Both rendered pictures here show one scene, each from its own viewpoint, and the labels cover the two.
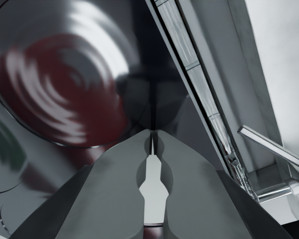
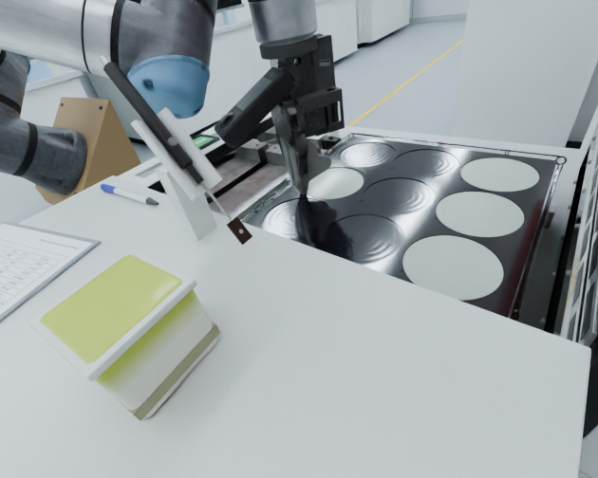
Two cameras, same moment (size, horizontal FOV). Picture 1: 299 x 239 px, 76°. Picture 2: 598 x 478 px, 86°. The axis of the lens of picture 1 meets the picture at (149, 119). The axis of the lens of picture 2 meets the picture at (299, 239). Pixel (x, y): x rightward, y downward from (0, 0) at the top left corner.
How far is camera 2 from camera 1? 0.46 m
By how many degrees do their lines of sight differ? 49
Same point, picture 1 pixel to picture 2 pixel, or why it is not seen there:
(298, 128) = (282, 174)
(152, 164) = (319, 187)
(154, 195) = (337, 179)
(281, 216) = not seen: hidden behind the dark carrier
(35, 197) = (378, 207)
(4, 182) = (376, 218)
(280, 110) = (278, 181)
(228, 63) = not seen: hidden behind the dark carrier
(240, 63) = not seen: hidden behind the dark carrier
